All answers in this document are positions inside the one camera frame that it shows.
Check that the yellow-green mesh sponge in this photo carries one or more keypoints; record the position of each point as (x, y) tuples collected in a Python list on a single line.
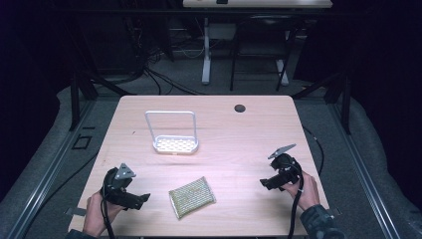
[(192, 197)]

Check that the black chair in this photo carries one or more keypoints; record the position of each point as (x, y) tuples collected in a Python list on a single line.
[(262, 49)]

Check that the person's right hand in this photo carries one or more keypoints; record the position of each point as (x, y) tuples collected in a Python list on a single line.
[(307, 192)]

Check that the white-legged background desk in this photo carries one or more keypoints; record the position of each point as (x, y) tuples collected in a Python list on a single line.
[(257, 3)]

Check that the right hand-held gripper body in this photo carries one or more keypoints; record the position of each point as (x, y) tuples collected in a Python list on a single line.
[(285, 169)]

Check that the black metal frame stand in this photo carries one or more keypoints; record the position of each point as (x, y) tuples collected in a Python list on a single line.
[(78, 96), (340, 99)]

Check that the black tape square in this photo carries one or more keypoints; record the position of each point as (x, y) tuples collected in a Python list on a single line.
[(82, 142)]

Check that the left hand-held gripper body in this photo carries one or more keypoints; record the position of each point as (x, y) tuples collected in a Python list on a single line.
[(117, 191)]

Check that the aluminium floor rail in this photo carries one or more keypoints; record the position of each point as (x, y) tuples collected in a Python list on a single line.
[(49, 169), (365, 172)]

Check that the person's left hand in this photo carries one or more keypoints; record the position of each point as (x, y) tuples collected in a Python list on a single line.
[(96, 215)]

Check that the white sponge holder rack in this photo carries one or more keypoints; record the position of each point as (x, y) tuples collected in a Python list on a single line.
[(175, 145)]

